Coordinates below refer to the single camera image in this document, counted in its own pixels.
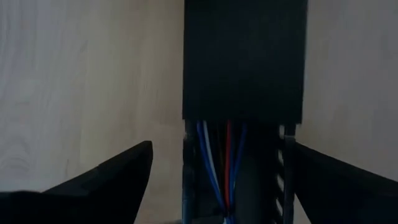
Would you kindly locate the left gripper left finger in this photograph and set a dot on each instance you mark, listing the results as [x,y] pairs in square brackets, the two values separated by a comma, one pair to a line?
[77,202]

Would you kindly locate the black duct cover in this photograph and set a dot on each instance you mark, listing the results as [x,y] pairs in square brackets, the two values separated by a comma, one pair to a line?
[245,62]

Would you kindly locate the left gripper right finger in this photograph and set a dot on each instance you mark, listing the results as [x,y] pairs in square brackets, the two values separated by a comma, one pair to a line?
[348,196]

